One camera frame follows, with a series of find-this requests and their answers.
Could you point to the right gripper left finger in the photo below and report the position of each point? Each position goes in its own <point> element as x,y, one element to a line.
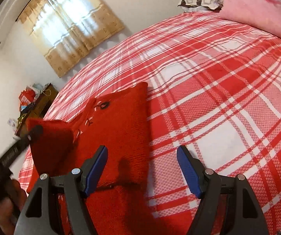
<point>52,197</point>

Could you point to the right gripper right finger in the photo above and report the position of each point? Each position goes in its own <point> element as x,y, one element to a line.
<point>229,199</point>

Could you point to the red knitted sweater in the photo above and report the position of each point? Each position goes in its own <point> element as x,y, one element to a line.
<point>119,122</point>

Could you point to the left hand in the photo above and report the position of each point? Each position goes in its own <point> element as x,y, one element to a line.
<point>7,208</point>

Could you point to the white floral card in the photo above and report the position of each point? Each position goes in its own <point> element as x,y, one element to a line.
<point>12,123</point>

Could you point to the brown wooden desk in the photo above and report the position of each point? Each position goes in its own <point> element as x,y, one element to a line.
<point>36,109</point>

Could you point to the red gift bag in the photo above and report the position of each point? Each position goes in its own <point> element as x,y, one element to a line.
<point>26,97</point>

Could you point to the red white plaid bedsheet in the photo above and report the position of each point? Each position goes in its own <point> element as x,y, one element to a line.
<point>195,79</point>

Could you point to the beige patterned curtain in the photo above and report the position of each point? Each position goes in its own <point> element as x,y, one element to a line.
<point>65,31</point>

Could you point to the grey patterned pillow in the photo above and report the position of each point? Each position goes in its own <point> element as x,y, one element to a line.
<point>200,5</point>

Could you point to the pink floral blanket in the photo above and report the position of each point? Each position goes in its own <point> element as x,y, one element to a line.
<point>262,14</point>

